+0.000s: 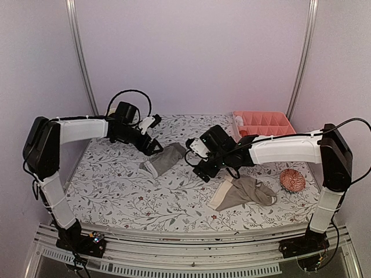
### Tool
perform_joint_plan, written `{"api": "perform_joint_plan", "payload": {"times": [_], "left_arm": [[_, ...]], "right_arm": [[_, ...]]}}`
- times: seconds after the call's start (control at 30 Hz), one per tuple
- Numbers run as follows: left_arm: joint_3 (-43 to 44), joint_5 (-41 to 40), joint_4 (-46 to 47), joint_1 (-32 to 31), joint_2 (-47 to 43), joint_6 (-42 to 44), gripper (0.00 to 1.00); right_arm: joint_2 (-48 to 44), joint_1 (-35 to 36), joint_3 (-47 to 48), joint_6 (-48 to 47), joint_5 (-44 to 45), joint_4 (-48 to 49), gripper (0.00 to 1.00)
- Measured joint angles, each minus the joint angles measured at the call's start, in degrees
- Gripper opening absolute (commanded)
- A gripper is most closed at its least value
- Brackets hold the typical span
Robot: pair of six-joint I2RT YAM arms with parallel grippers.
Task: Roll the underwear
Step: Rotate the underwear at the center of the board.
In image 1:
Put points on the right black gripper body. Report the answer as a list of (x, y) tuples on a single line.
[(219, 161)]

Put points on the right aluminium frame post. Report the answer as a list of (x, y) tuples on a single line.
[(308, 36)]

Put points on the aluminium frame post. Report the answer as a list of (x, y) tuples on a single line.
[(308, 36), (77, 41)]

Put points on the red patterned bowl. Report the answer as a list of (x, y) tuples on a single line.
[(292, 180)]

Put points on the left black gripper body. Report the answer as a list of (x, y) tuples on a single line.
[(127, 137)]

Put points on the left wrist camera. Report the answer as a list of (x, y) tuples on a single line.
[(149, 122)]

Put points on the taupe underwear cream waistband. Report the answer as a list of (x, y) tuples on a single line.
[(234, 192)]

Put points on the front aluminium rail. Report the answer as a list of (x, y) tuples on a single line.
[(250, 253)]

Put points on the left aluminium frame post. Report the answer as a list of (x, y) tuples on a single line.
[(77, 41)]

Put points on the floral tablecloth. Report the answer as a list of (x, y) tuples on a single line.
[(107, 189)]

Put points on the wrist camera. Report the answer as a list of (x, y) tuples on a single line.
[(198, 147), (149, 122)]

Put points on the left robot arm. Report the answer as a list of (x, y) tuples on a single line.
[(42, 161)]

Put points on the pink divided organizer tray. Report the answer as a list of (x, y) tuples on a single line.
[(262, 123)]

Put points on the red item in tray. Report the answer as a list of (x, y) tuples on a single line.
[(243, 133)]

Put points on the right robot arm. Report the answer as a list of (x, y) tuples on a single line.
[(327, 147)]

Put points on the grey boxer briefs white trim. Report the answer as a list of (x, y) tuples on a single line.
[(162, 162)]

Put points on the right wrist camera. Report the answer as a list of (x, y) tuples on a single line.
[(198, 147)]

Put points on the white item in tray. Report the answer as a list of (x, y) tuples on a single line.
[(239, 121)]

